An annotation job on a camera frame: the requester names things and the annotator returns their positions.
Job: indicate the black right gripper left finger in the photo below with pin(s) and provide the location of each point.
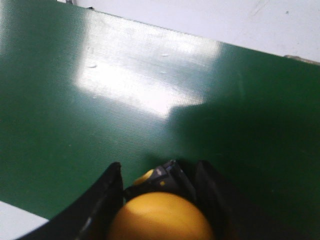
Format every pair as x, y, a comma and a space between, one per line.
88, 217

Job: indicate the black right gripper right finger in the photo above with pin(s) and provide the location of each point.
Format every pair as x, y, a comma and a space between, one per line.
233, 216

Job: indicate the green conveyor belt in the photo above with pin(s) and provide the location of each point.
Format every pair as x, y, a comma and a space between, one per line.
80, 89

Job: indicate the yellow mushroom push button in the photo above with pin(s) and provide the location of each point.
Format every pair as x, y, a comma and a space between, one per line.
161, 205

